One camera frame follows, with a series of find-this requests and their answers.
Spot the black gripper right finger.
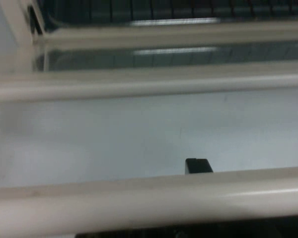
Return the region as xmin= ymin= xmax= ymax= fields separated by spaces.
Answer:
xmin=74 ymin=221 xmax=284 ymax=238

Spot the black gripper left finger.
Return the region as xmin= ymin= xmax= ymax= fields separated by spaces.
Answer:
xmin=185 ymin=158 xmax=214 ymax=176

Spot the white metal rack frame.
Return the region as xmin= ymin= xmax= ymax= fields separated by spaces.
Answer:
xmin=0 ymin=19 xmax=298 ymax=238

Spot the cream toaster oven body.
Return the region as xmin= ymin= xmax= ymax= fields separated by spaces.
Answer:
xmin=3 ymin=0 xmax=49 ymax=44

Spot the black wire oven rack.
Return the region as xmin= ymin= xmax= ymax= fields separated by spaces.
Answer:
xmin=38 ymin=0 xmax=298 ymax=27

